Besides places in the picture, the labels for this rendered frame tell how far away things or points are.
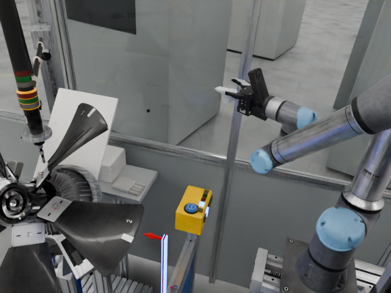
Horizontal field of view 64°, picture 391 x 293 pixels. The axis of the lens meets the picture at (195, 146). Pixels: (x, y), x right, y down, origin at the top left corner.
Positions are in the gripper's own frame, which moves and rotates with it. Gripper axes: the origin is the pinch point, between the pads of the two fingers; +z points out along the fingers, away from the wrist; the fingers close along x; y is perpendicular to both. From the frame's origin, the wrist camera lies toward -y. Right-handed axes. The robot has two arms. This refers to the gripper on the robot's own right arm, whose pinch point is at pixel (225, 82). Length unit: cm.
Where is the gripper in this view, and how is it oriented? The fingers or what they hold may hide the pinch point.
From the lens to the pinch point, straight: 118.0
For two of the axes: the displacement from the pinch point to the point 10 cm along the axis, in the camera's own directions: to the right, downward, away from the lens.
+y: 0.3, 7.8, 6.2
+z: -7.1, -4.2, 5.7
